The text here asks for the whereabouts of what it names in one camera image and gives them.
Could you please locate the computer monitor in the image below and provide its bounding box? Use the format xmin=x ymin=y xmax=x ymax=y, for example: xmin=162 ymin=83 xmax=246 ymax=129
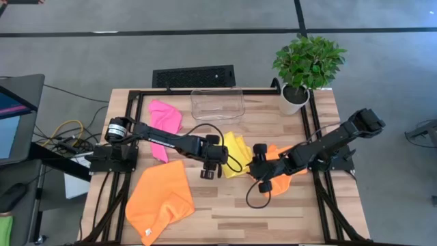
xmin=0 ymin=73 xmax=46 ymax=167

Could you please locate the clear plastic bin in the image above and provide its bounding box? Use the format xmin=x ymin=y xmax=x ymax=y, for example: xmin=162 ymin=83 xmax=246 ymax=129
xmin=190 ymin=87 xmax=246 ymax=126

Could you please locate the white plant pot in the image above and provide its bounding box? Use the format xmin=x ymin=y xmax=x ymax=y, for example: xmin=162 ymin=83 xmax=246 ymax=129
xmin=279 ymin=83 xmax=311 ymax=115

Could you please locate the yellow cable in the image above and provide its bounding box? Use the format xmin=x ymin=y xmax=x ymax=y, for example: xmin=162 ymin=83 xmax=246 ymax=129
xmin=42 ymin=119 xmax=85 ymax=148

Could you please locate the black left wrist camera cable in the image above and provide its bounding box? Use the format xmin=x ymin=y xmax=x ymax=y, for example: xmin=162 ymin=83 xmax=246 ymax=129
xmin=177 ymin=122 xmax=244 ymax=174

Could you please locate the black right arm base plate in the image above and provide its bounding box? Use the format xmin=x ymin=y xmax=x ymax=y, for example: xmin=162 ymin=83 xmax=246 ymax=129
xmin=307 ymin=145 xmax=356 ymax=172

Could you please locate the black aluminium table frame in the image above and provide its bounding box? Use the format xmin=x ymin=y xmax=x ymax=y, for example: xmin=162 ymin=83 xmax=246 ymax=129
xmin=73 ymin=87 xmax=375 ymax=246

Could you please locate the orange microfiber towel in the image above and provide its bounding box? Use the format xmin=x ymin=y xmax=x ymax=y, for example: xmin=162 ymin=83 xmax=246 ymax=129
xmin=251 ymin=143 xmax=308 ymax=198
xmin=125 ymin=159 xmax=196 ymax=246

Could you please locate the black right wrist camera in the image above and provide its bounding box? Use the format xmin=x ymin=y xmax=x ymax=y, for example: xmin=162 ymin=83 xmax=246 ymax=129
xmin=257 ymin=180 xmax=273 ymax=194

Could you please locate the yellow microfiber towel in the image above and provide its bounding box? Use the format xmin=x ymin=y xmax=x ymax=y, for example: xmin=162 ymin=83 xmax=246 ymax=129
xmin=221 ymin=131 xmax=254 ymax=179

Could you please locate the pink microfiber towel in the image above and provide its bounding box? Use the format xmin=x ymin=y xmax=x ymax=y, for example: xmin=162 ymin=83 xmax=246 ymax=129
xmin=147 ymin=99 xmax=184 ymax=164

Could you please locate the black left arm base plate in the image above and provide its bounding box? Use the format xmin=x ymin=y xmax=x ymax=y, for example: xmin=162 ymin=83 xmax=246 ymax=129
xmin=89 ymin=143 xmax=139 ymax=174

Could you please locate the green leafy plant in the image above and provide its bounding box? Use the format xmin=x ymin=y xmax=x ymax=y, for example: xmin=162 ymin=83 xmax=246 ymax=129
xmin=272 ymin=33 xmax=348 ymax=90

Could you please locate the dark side desk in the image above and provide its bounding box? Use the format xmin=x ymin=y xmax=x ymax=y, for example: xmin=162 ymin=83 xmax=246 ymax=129
xmin=0 ymin=141 xmax=92 ymax=246

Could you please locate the green cloth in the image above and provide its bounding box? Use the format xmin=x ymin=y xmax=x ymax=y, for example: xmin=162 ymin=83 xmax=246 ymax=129
xmin=0 ymin=215 xmax=14 ymax=246

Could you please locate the white paper sheet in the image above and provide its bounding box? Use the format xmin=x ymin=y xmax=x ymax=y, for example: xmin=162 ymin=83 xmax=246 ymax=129
xmin=64 ymin=152 xmax=91 ymax=200

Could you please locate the black cable bundle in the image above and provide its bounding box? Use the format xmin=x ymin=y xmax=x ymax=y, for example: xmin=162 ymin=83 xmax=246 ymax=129
xmin=51 ymin=135 xmax=94 ymax=155

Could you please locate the black floor cable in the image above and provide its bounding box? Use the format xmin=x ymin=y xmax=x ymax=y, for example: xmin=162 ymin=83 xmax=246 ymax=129
xmin=43 ymin=83 xmax=110 ymax=103

